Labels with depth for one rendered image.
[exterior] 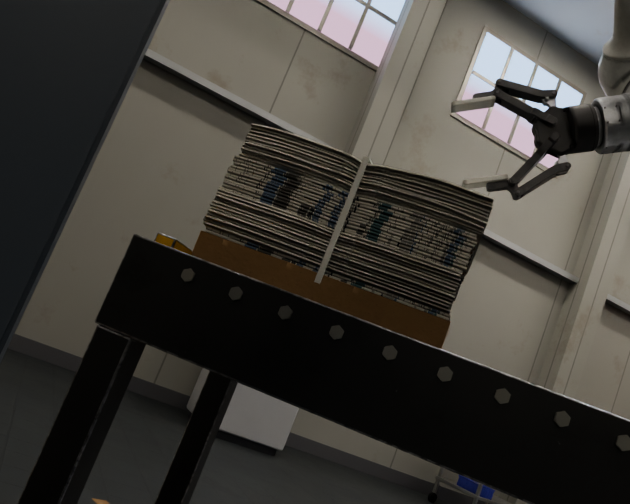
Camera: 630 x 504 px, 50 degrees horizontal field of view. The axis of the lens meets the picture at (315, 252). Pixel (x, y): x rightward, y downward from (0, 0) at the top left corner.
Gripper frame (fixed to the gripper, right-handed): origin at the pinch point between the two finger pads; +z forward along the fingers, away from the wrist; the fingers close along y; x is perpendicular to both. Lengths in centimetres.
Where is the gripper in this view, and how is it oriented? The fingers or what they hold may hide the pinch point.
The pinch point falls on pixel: (464, 144)
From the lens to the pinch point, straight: 112.5
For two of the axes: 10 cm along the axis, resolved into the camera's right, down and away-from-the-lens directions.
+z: -9.9, 1.2, 1.2
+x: 1.5, 2.3, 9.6
